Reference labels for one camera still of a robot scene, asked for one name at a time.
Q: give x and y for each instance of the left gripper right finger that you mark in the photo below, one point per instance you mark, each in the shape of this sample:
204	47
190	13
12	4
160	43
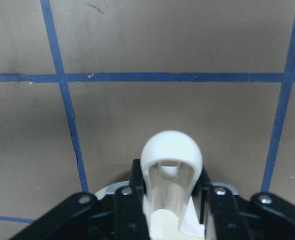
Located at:
225	215

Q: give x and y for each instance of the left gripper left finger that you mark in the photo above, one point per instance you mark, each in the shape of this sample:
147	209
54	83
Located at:
83	216

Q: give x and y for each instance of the beige dustpan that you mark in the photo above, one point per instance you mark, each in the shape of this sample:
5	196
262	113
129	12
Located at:
171	163

